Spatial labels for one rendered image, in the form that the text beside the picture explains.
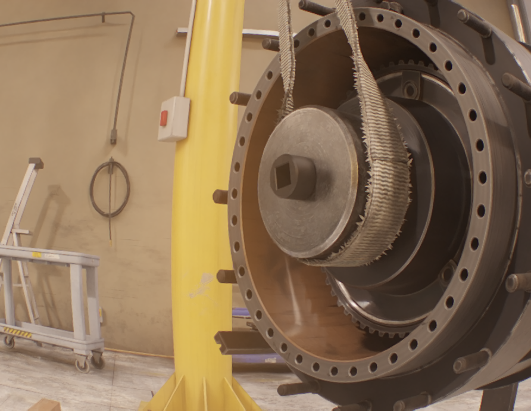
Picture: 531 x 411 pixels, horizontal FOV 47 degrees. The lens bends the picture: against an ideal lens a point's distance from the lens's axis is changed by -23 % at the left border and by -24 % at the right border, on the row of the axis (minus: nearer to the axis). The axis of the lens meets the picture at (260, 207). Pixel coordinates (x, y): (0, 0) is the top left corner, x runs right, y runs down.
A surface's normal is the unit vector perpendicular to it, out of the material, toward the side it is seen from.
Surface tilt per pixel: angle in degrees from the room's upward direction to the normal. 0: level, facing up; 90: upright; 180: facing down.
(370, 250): 146
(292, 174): 90
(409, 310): 90
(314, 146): 90
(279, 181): 81
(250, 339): 50
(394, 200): 104
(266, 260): 67
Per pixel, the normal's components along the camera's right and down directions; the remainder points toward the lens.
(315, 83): 0.36, 0.73
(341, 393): -0.80, -0.08
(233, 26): 0.64, -0.06
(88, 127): 0.18, -0.09
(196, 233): -0.09, -0.10
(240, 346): 0.47, -0.69
